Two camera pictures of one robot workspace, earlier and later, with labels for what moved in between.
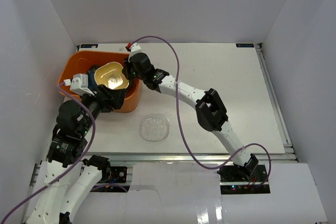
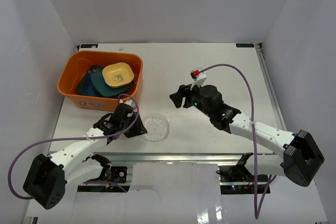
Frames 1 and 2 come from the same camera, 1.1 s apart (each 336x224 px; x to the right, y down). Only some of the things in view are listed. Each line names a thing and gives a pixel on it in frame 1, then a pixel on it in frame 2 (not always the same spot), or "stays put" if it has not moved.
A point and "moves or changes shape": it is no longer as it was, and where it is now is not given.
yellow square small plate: x=112 y=75 moves or changes shape
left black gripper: x=111 y=95 → x=134 y=123
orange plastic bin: x=78 y=62 stays put
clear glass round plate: x=155 y=128 stays put
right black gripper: x=126 y=70 → x=184 y=92
